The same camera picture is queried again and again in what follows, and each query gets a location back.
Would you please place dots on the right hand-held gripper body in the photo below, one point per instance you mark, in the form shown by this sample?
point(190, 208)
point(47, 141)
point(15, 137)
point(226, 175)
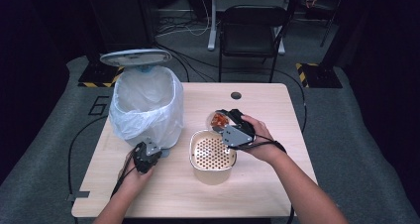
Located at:
point(237, 134)

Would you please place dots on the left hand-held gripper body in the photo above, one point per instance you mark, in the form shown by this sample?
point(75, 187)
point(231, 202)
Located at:
point(145, 158)

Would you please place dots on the red food scraps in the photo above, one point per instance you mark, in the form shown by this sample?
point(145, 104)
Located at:
point(219, 121)

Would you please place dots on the small clear cup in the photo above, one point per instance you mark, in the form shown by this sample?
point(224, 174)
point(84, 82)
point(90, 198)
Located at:
point(210, 120)

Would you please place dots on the white pedal trash can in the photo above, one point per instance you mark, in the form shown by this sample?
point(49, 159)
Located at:
point(135, 57)

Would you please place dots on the person's left hand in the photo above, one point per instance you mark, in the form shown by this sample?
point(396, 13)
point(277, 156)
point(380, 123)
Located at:
point(135, 177)

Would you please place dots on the person's right hand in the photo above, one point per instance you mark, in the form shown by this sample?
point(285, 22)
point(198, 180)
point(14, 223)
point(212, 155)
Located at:
point(264, 144)

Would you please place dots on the beige strainer container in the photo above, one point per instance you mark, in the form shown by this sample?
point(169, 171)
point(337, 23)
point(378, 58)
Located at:
point(211, 158)

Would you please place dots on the white plastic trash bag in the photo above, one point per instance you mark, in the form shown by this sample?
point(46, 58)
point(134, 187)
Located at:
point(148, 118)

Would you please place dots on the black folding chair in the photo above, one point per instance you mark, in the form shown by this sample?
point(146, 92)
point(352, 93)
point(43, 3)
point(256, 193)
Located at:
point(251, 35)

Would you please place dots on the hazard striped stand base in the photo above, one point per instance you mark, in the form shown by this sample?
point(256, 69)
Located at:
point(99, 75)
point(322, 75)

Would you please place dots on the white desk frame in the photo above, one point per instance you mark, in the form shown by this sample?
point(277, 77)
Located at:
point(211, 29)

